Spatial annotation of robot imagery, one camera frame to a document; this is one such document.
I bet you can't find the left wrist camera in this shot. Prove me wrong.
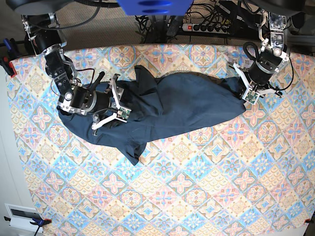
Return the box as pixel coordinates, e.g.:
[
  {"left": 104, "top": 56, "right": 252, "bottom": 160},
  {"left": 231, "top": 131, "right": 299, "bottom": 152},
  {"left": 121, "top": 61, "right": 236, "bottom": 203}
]
[{"left": 242, "top": 89, "right": 260, "bottom": 105}]

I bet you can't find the dark navy t-shirt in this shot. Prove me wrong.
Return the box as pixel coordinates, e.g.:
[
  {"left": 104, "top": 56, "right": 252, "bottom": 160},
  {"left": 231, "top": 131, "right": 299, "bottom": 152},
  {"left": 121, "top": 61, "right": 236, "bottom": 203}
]
[{"left": 59, "top": 66, "right": 246, "bottom": 165}]

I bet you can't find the orange black clamp left edge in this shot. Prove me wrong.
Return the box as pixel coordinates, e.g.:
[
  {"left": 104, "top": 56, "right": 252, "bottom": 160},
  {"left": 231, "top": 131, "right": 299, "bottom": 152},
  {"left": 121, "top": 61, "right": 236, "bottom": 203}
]
[{"left": 0, "top": 57, "right": 17, "bottom": 78}]

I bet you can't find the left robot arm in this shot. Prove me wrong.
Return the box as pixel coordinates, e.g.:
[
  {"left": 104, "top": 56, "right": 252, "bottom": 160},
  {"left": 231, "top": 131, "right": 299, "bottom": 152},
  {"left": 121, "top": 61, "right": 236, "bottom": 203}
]
[{"left": 228, "top": 10, "right": 292, "bottom": 105}]

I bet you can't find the patterned tile tablecloth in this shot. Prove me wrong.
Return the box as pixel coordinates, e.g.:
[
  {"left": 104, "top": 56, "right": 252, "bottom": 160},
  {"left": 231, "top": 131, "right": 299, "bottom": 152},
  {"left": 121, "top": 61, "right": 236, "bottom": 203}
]
[{"left": 6, "top": 54, "right": 315, "bottom": 236}]

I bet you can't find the white power strip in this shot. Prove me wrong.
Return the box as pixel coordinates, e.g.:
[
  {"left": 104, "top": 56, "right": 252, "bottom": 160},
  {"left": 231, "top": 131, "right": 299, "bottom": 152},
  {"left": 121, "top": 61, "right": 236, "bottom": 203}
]
[{"left": 182, "top": 23, "right": 228, "bottom": 34}]

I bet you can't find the blue clamp upper left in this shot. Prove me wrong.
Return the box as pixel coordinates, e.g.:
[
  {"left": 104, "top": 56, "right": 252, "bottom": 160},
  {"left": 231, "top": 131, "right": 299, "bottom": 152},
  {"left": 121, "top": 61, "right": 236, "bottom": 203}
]
[{"left": 0, "top": 38, "right": 24, "bottom": 55}]

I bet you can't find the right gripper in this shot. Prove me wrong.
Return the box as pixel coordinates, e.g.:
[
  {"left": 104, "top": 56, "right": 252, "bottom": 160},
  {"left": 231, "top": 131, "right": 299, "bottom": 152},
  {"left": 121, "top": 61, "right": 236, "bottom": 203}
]
[{"left": 91, "top": 73, "right": 125, "bottom": 135}]

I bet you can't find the blue orange clamp bottom left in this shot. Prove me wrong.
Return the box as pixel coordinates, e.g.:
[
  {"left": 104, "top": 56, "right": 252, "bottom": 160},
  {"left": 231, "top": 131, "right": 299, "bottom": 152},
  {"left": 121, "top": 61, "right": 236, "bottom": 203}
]
[{"left": 30, "top": 218, "right": 52, "bottom": 236}]

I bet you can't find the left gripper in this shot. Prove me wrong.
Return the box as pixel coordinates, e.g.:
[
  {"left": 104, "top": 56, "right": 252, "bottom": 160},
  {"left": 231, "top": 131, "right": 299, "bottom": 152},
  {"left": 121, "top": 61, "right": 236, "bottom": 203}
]
[{"left": 228, "top": 62, "right": 283, "bottom": 97}]

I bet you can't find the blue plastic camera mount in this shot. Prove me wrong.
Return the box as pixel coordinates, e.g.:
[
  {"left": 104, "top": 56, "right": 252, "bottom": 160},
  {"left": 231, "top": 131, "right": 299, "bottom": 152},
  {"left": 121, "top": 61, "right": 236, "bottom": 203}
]
[{"left": 117, "top": 0, "right": 193, "bottom": 16}]

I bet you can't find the white floor vent box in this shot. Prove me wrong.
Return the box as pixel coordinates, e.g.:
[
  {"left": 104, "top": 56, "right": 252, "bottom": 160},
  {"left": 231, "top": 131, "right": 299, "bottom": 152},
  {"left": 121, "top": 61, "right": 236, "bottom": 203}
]
[{"left": 4, "top": 204, "right": 40, "bottom": 233}]

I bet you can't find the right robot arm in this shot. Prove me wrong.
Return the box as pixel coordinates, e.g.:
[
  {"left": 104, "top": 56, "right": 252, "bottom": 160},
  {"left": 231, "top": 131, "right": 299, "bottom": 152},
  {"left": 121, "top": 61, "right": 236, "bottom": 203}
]
[{"left": 22, "top": 13, "right": 131, "bottom": 133}]

